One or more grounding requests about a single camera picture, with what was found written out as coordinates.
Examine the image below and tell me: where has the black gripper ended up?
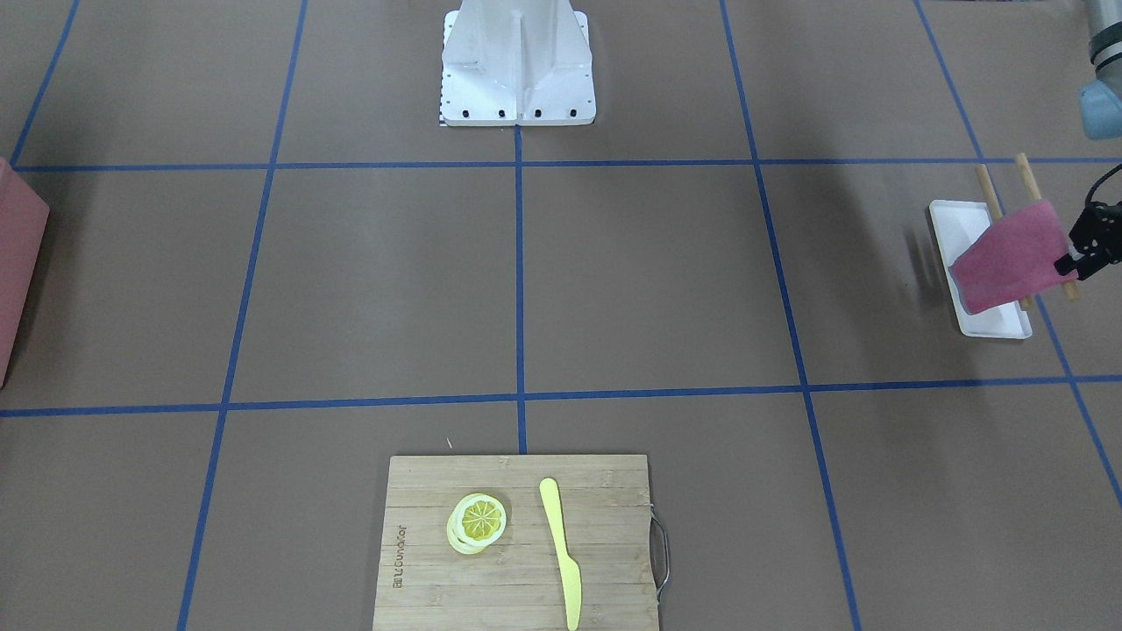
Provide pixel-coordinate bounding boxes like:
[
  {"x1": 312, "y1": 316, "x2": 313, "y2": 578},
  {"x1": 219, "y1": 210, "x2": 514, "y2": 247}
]
[{"x1": 1055, "y1": 202, "x2": 1121, "y2": 280}]

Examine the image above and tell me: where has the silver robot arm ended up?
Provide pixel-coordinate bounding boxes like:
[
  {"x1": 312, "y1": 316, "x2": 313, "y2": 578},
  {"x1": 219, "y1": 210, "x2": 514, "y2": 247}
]
[{"x1": 1055, "y1": 1, "x2": 1121, "y2": 280}]

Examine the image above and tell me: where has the yellow plastic knife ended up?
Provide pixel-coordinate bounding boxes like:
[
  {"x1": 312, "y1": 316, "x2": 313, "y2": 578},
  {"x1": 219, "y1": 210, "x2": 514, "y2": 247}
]
[{"x1": 539, "y1": 477, "x2": 583, "y2": 630}]

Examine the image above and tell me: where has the bamboo cutting board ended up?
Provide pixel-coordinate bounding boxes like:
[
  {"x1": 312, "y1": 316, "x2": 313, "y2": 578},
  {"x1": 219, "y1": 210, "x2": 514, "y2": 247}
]
[{"x1": 373, "y1": 455, "x2": 660, "y2": 630}]

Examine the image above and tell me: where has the pink cloth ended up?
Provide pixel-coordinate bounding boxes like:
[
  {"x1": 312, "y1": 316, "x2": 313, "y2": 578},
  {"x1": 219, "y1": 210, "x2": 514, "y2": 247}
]
[{"x1": 950, "y1": 200, "x2": 1077, "y2": 316}]

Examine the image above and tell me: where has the white rectangular tray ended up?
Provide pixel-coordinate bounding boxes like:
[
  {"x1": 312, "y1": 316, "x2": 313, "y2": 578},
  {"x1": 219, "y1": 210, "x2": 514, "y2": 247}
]
[{"x1": 928, "y1": 200, "x2": 1033, "y2": 340}]

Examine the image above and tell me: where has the pink plastic bin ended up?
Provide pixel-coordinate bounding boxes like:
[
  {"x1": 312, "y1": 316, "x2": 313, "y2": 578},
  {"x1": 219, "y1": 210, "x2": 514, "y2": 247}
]
[{"x1": 1, "y1": 159, "x2": 50, "y2": 381}]

